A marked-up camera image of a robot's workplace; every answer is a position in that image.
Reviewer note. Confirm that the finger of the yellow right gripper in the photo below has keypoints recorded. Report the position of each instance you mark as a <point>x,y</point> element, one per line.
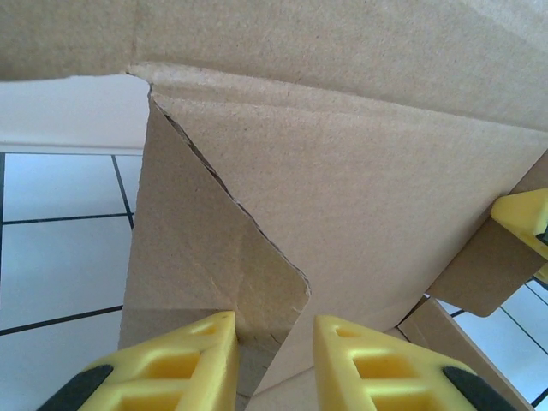
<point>543,274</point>
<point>520,212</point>

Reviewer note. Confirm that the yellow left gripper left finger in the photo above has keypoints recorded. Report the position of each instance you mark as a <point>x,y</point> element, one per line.
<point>214,355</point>

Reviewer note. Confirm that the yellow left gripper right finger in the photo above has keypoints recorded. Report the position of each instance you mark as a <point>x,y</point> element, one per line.
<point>338,364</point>

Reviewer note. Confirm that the brown cardboard box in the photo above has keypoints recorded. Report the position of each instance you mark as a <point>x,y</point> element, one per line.
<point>342,192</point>

